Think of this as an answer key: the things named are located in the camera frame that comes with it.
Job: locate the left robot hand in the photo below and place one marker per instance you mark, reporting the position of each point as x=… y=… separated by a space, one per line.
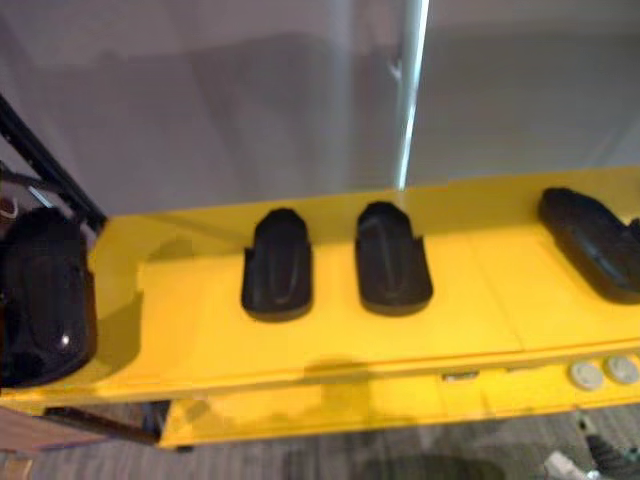
x=11 y=197

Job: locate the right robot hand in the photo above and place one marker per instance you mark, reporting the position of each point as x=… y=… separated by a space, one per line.
x=597 y=445

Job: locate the black plastic housing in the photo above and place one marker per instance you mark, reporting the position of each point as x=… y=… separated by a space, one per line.
x=45 y=300
x=585 y=240
x=392 y=260
x=277 y=265

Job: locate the yellow shelf board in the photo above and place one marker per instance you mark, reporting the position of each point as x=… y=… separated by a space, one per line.
x=200 y=325
x=325 y=415

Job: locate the black metal shelf bar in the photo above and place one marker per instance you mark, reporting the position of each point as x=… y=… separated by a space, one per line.
x=100 y=422

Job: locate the lower yellow shelf board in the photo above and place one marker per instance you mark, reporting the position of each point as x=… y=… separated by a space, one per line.
x=325 y=415

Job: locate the white round disc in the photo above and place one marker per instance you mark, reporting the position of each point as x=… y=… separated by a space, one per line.
x=621 y=369
x=585 y=375

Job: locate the small white label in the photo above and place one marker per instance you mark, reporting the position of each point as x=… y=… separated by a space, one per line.
x=460 y=375

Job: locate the brown cardboard box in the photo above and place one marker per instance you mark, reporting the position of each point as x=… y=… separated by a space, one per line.
x=35 y=430

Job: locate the black metal shelf post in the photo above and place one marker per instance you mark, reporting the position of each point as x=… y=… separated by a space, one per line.
x=55 y=170

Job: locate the white vertical wall strip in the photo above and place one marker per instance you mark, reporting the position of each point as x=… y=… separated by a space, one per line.
x=414 y=100

